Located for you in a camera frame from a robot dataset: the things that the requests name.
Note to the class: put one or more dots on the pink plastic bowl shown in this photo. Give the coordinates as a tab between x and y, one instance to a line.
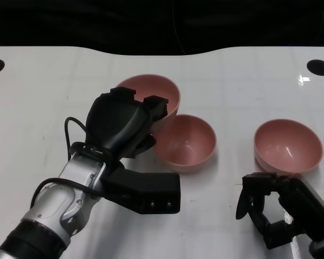
186	145
156	87
287	147

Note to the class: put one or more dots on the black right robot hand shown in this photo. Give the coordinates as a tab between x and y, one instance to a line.
305	207

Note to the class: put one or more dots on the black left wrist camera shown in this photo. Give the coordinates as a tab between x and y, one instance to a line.
151	189

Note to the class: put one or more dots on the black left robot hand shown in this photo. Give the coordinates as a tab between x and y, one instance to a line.
113	121

